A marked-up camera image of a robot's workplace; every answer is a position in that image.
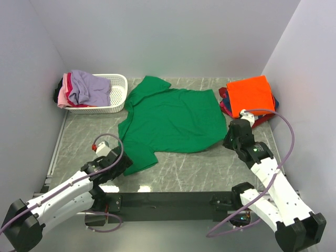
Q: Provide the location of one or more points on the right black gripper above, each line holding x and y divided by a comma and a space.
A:
226, 142

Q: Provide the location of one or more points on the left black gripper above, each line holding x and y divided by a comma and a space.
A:
126, 163

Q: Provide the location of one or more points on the green t shirt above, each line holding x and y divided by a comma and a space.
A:
165, 119

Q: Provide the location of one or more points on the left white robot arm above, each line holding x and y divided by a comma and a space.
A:
26, 222

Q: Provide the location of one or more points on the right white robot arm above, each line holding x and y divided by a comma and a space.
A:
294, 223

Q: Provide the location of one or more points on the dark red folded t shirt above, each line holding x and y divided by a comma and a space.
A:
259, 121

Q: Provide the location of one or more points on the orange folded t shirt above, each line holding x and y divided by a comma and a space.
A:
250, 94

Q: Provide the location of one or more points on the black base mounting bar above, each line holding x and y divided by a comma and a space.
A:
188, 206

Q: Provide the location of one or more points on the pink t shirt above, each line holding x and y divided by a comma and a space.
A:
62, 99

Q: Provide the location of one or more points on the lilac t shirt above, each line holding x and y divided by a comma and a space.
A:
103, 92

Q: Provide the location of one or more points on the white plastic laundry basket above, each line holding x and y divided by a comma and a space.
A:
118, 94

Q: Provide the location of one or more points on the magenta t shirt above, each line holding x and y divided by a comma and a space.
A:
69, 86

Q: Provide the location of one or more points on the black t shirt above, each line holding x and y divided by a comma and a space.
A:
57, 91

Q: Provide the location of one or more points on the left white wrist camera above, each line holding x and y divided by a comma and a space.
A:
101, 149

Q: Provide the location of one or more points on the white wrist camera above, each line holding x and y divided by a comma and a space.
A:
246, 119
101, 149

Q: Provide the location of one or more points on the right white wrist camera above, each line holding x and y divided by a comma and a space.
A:
246, 119

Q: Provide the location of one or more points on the aluminium rail frame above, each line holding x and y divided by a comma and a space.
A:
73, 146

